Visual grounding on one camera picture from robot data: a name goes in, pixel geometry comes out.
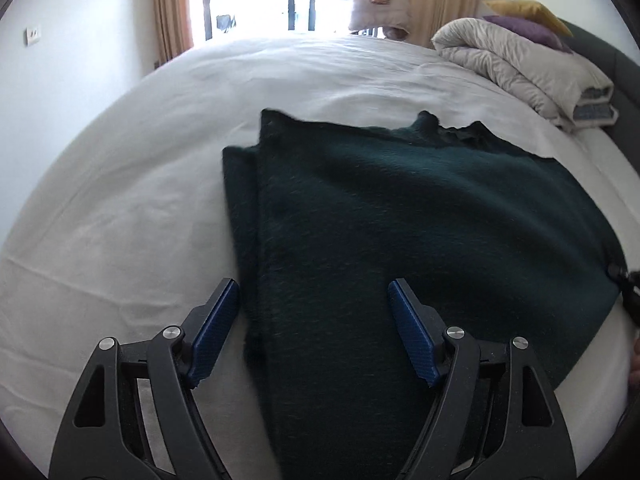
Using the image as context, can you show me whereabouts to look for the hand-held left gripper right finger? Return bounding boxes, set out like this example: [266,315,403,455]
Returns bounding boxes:
[387,278,581,480]

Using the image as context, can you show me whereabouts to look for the person's right hand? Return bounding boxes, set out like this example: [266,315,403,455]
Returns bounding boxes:
[627,337,640,387]

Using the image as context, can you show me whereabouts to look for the yellow pillow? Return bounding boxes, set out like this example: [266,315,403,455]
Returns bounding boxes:
[482,0,573,37]

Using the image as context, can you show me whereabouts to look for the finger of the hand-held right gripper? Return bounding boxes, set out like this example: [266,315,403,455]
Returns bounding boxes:
[606,265,640,311]

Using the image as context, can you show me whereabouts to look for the dark grey headboard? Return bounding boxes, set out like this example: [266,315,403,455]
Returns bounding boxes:
[557,19,640,201]

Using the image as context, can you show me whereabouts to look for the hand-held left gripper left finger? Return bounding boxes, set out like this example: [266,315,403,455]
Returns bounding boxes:
[47,277,241,480]

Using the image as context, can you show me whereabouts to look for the purple pillow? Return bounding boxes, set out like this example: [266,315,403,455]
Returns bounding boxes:
[482,15,571,51]

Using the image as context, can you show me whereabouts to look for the white puffer vest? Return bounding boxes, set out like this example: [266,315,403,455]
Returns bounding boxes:
[347,0,412,41]

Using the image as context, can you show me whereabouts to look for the bed with white sheet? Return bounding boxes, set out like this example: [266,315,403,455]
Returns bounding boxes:
[0,30,640,480]

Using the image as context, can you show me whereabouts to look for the folded grey duvet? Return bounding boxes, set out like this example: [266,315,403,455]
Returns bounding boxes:
[431,17,617,133]

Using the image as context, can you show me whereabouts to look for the dark green knit sweater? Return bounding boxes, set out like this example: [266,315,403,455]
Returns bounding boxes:
[222,108,628,480]

